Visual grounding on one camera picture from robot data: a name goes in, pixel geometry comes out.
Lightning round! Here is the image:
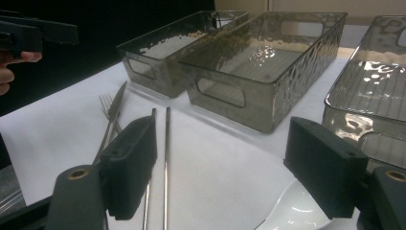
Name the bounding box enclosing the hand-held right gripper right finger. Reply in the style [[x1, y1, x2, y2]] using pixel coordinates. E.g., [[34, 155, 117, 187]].
[[282, 116, 370, 219]]

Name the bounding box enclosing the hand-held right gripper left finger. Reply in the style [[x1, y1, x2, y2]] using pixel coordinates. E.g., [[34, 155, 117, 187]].
[[99, 115, 159, 221]]

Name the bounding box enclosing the steel chopstick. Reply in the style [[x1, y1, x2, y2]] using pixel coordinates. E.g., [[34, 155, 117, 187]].
[[142, 107, 158, 230], [162, 106, 171, 230]]

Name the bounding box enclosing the white ceramic spoon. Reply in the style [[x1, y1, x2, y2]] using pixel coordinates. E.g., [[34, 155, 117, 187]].
[[255, 178, 333, 230]]

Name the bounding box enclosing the steel table knife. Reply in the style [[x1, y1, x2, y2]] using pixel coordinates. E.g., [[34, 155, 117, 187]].
[[92, 80, 128, 166]]

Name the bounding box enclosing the silver knife handle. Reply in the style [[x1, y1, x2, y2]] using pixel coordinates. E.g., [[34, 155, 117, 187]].
[[99, 93, 123, 134]]

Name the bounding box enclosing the smoky clear plastic bin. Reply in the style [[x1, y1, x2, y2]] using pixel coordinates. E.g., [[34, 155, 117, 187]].
[[321, 14, 406, 171], [179, 11, 349, 134], [116, 10, 250, 99]]

